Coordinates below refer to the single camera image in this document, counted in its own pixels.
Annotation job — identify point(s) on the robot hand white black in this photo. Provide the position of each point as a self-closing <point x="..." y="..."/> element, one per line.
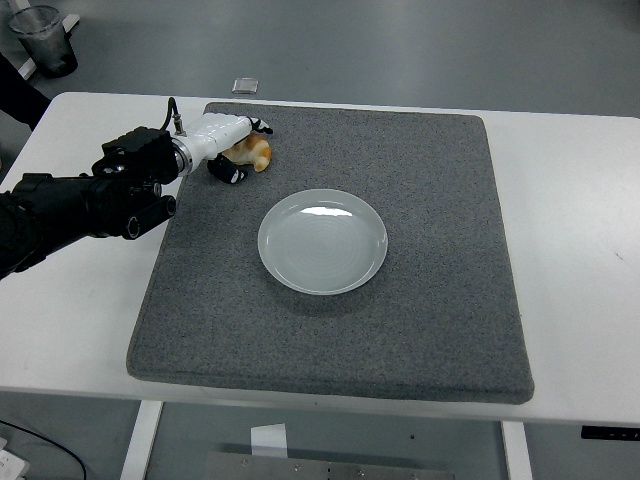
<point x="215" y="132"/>

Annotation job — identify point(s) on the golden croissant bread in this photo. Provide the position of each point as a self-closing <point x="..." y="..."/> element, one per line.
<point x="255" y="152"/>

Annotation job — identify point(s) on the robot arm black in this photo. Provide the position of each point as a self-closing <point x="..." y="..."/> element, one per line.
<point x="90" y="200"/>

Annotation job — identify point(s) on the pale grey round plate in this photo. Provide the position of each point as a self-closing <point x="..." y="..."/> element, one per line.
<point x="322" y="245"/>

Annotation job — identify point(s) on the small silver floor socket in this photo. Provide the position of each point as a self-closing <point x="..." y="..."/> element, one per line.
<point x="245" y="85"/>

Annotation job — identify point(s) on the bin with clear bag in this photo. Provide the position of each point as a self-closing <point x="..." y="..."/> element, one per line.
<point x="47" y="42"/>

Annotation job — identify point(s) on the person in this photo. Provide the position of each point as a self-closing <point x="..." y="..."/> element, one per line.
<point x="17" y="100"/>

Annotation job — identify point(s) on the grey felt mat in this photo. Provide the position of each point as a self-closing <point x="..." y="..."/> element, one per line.
<point x="350" y="345"/>

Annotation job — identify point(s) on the white table leg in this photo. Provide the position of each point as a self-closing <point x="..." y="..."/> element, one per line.
<point x="517" y="450"/>
<point x="141" y="440"/>

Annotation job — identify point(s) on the white floor device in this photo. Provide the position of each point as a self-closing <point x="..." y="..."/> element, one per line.
<point x="11" y="465"/>

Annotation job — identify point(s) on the black table control panel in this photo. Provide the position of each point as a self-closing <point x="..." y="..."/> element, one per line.
<point x="610" y="433"/>

